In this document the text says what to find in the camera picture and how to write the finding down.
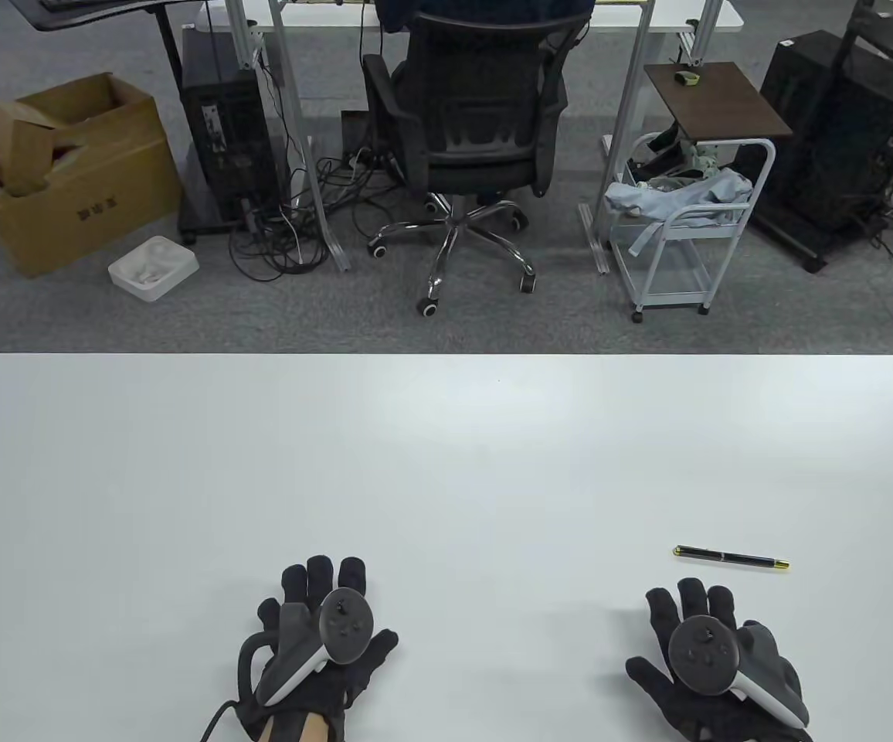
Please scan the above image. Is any person's left hand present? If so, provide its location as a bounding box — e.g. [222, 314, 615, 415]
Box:
[238, 555, 399, 735]

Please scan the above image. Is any person's right hand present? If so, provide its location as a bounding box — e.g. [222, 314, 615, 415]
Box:
[626, 578, 814, 742]

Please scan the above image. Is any person's left forearm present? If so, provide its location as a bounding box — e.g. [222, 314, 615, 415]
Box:
[250, 713, 333, 742]

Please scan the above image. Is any grey right hand controller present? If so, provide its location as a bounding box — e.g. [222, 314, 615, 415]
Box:
[668, 616, 810, 727]

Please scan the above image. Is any grey hand controller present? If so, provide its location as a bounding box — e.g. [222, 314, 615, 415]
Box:
[239, 587, 376, 708]
[668, 616, 810, 727]

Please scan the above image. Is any grey left hand controller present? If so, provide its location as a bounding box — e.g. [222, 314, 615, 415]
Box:
[239, 587, 376, 708]

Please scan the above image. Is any white metal cart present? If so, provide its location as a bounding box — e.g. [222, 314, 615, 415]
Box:
[607, 131, 777, 324]

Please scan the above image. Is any white plastic tray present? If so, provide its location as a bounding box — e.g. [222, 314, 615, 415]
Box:
[108, 237, 200, 302]

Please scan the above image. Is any grey-blue cloth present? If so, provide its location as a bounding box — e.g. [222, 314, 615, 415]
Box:
[605, 168, 754, 257]

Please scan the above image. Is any brown cardboard box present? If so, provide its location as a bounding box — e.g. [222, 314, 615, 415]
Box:
[0, 72, 185, 279]

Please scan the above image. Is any large black computer tower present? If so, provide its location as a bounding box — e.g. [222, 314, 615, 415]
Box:
[752, 31, 893, 271]

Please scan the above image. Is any brown side table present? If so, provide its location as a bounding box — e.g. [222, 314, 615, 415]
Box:
[643, 62, 793, 144]

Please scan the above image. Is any black mesh office chair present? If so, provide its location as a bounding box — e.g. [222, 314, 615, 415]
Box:
[362, 15, 571, 318]

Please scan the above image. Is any black glove cable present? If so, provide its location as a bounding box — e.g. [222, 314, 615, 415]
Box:
[199, 699, 240, 742]

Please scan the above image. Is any white desk with aluminium frame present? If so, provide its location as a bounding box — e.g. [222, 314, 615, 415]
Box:
[198, 0, 745, 275]

